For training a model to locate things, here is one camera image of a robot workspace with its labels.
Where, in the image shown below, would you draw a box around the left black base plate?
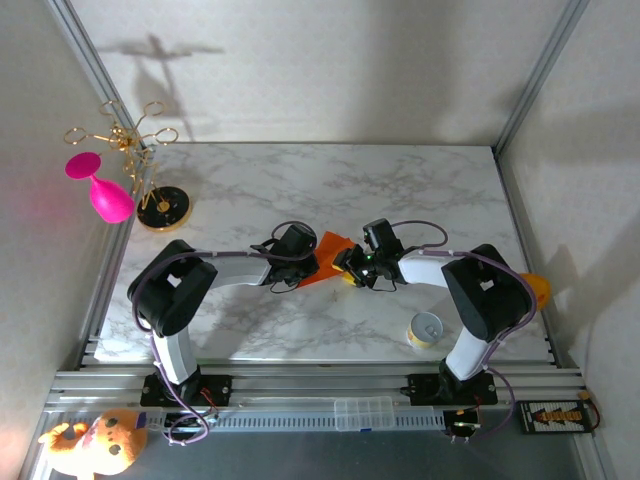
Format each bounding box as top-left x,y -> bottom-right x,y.
140,373 -> 234,407

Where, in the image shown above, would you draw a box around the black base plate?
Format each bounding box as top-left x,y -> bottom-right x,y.
140,373 -> 234,407
408,372 -> 499,407

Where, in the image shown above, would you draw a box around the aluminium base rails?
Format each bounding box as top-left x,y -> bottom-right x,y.
44,367 -> 589,416

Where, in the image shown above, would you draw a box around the clear plastic organizer box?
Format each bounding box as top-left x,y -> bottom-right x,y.
333,396 -> 396,432

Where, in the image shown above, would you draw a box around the yellow plug with black wire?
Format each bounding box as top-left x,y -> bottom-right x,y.
577,392 -> 604,432

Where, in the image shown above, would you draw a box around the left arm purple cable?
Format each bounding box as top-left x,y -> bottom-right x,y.
130,219 -> 319,448

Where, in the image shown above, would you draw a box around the aluminium corner post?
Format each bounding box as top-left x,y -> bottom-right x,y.
43,0 -> 157,154
492,0 -> 592,154

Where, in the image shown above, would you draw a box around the orange plush toy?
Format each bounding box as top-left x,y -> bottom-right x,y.
37,407 -> 150,477

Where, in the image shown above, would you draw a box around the yellow tin can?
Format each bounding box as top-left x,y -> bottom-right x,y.
405,311 -> 445,351

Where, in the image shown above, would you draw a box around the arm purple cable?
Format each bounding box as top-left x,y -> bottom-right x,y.
389,220 -> 540,444
130,219 -> 319,448

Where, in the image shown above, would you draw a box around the orange and white goblet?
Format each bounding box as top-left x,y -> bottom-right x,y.
519,272 -> 553,314

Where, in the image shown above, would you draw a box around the gold wire glass rack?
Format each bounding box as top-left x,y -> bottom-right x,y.
63,99 -> 194,234

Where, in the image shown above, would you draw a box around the pink wine glass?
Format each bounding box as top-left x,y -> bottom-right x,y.
64,151 -> 137,225

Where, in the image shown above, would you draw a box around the aluminium side rail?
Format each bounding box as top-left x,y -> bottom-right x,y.
77,147 -> 159,371
492,144 -> 569,369

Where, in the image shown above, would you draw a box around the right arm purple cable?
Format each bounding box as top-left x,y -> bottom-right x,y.
389,220 -> 540,444

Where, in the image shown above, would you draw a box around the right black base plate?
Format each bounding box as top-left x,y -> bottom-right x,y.
408,372 -> 499,407

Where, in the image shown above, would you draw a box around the grey slotted cable duct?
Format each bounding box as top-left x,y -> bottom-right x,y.
162,405 -> 449,434

